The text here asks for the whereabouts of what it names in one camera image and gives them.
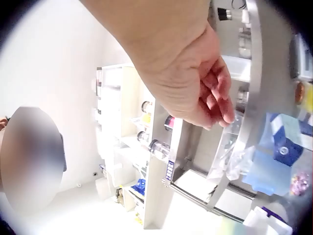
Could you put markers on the person's right hand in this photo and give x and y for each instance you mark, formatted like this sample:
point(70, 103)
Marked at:
point(171, 61)

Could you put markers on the person's right fingers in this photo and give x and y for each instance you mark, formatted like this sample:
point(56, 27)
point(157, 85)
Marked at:
point(217, 98)

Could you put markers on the clear plastic bag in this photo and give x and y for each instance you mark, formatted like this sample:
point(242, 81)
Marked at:
point(231, 151)

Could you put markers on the stainless steel rack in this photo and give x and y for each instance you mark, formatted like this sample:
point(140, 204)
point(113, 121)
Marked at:
point(256, 73)

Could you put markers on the orange round item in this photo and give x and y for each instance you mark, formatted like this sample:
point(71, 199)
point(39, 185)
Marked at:
point(299, 94)

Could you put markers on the light blue packet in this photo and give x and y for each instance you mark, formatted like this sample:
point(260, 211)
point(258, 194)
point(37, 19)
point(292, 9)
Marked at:
point(262, 169)

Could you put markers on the dark blue and white packet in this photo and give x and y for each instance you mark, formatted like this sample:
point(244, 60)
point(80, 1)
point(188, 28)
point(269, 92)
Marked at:
point(288, 149)

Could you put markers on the white shelf unit with jars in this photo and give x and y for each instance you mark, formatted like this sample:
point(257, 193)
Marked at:
point(127, 137)

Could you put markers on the pink purple glitter item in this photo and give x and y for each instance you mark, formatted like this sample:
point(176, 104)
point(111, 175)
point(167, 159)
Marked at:
point(300, 184)

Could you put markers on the white box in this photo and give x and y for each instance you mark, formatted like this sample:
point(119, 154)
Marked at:
point(266, 224)

